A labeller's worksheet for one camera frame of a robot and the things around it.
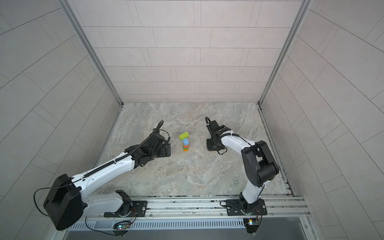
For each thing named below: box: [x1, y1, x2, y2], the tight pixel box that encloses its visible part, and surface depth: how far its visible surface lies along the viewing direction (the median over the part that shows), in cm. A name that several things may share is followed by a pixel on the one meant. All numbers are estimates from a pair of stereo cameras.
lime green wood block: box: [178, 131, 190, 141], surface depth 88 cm
